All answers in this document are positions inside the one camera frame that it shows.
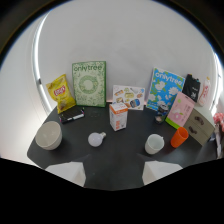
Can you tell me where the orange plastic cup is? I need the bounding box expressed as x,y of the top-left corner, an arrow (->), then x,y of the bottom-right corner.
170,126 -> 190,149

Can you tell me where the white mug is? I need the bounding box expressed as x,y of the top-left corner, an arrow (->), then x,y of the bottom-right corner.
144,133 -> 166,156

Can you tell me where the white ceramic bowl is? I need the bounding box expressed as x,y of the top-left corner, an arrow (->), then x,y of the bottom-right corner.
34,120 -> 63,151

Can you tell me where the white light bulb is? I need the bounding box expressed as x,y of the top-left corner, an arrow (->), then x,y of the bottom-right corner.
87,131 -> 107,148

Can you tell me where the small dark can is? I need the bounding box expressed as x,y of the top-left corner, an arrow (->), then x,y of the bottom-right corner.
153,103 -> 170,125

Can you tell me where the beige drawer box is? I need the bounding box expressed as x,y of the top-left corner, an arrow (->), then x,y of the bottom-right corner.
183,106 -> 216,147

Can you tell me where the pink floral box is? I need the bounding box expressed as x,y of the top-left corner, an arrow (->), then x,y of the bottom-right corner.
165,91 -> 196,130

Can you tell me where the orange white bulb box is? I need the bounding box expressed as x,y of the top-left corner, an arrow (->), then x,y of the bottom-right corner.
108,102 -> 129,132

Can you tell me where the yellow chips bag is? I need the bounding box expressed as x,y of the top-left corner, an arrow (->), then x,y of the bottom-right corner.
45,73 -> 77,115

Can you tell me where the white picture card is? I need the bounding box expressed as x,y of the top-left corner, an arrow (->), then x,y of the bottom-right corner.
111,84 -> 146,111

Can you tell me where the red white patterned item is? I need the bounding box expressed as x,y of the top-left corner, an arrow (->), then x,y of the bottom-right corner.
213,112 -> 224,133

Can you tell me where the blue onlytree box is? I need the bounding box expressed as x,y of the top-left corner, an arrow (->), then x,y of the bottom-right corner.
146,67 -> 186,113

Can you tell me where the green onlytree box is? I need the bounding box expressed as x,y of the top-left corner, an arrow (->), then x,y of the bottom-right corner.
71,60 -> 108,109

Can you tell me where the black pouch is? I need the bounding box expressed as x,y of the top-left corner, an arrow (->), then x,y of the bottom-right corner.
181,73 -> 202,103

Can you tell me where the white pink bottle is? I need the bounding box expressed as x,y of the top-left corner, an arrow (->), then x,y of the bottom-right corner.
198,76 -> 212,107

